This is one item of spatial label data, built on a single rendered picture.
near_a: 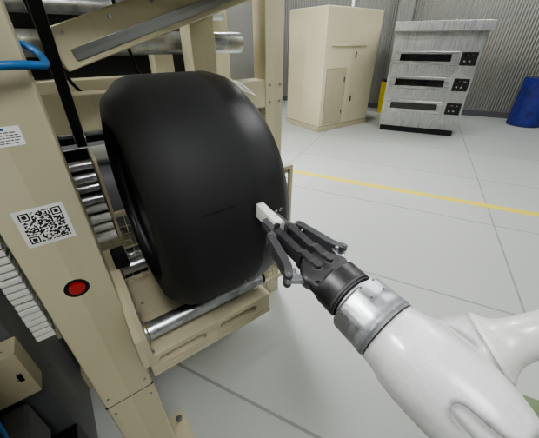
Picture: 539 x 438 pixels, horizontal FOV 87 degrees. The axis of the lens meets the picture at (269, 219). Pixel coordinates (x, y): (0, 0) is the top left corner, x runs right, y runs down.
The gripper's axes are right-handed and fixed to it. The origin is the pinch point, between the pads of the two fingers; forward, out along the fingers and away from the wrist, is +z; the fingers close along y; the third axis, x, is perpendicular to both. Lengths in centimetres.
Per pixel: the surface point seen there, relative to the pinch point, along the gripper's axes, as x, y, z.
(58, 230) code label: 6.0, 32.2, 22.6
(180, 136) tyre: -12.0, 9.8, 14.1
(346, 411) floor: 121, -43, -20
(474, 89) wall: 104, -775, 261
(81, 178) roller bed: 17, 26, 61
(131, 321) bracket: 30.4, 26.4, 14.1
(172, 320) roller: 33.4, 18.0, 11.5
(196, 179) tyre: -6.5, 9.8, 8.4
